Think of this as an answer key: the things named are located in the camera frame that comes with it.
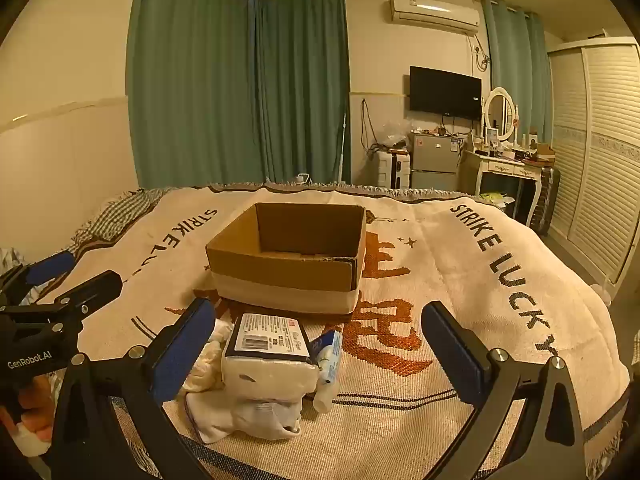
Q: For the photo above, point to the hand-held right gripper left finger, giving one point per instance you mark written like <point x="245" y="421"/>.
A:
<point x="185" y="350"/>

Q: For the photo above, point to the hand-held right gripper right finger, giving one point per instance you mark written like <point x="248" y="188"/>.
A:
<point x="450" y="345"/>

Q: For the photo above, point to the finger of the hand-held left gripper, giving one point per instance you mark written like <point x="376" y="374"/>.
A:
<point x="97" y="287"/>
<point x="50" y="266"/>

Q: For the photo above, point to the white soft cloth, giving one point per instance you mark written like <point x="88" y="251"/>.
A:
<point x="205" y="360"/>
<point x="240" y="420"/>

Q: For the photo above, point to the white socks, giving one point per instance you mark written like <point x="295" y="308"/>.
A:
<point x="270" y="375"/>

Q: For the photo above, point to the blue and white tube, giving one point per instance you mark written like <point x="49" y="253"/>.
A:
<point x="331" y="352"/>

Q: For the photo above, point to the cardboard box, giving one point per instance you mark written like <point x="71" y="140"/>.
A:
<point x="280" y="272"/>

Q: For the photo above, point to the small white bottle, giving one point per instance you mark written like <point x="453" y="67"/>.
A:
<point x="325" y="399"/>

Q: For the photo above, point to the person's left hand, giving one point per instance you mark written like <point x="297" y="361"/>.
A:
<point x="35" y="397"/>

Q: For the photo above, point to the light plaid cloth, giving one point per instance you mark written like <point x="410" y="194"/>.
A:
<point x="9" y="259"/>

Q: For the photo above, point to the printed beige blanket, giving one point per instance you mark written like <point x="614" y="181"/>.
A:
<point x="450" y="285"/>

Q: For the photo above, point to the green checkered quilt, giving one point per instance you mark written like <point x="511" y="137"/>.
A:
<point x="120" y="210"/>

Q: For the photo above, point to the bin with yellow bag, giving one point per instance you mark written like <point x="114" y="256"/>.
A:
<point x="495" y="200"/>

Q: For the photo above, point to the dark suitcase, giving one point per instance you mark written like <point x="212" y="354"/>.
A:
<point x="544" y="195"/>

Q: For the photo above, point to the white suitcase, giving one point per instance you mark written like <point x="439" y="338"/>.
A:
<point x="392" y="170"/>

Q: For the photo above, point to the grey mini fridge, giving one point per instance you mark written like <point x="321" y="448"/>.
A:
<point x="434" y="160"/>

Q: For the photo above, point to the white dressing table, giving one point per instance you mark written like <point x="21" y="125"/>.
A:
<point x="500" y="166"/>

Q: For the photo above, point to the white charger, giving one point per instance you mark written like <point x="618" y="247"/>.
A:
<point x="303" y="178"/>

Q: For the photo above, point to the small brown box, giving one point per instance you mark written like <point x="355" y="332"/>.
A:
<point x="542" y="151"/>

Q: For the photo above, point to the clear plastic bag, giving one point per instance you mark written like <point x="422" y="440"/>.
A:
<point x="392" y="135"/>

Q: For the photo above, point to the white pole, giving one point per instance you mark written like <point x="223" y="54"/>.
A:
<point x="344" y="150"/>

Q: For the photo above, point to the green curtain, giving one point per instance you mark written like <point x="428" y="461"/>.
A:
<point x="515" y="75"/>
<point x="300" y="85"/>
<point x="190" y="85"/>

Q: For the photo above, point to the oval vanity mirror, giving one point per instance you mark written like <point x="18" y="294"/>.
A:
<point x="500" y="110"/>

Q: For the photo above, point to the white louvred wardrobe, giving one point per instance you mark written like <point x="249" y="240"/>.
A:
<point x="605" y="160"/>

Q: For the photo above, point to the air conditioner pipe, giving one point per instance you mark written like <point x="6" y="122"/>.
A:
<point x="481" y="55"/>

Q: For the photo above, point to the white air conditioner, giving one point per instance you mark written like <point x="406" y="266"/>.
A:
<point x="434" y="14"/>

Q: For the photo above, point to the small picture frame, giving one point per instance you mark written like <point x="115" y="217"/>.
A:
<point x="492" y="136"/>

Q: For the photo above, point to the black wall television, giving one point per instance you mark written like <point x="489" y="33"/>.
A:
<point x="445" y="91"/>

